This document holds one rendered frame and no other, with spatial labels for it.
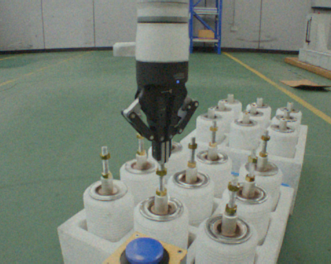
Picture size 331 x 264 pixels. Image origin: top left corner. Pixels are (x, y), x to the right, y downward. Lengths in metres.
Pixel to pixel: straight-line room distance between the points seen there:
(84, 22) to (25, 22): 1.44
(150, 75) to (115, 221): 0.28
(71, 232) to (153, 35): 0.39
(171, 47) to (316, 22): 4.53
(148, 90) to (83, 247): 0.32
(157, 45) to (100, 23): 6.43
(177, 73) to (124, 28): 6.32
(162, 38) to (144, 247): 0.25
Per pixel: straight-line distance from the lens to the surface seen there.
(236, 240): 0.46
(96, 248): 0.56
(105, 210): 0.55
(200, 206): 0.60
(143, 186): 0.63
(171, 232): 0.50
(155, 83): 0.40
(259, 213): 0.56
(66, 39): 7.06
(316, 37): 4.87
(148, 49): 0.40
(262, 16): 6.88
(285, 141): 0.93
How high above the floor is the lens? 0.55
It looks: 20 degrees down
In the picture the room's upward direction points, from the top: straight up
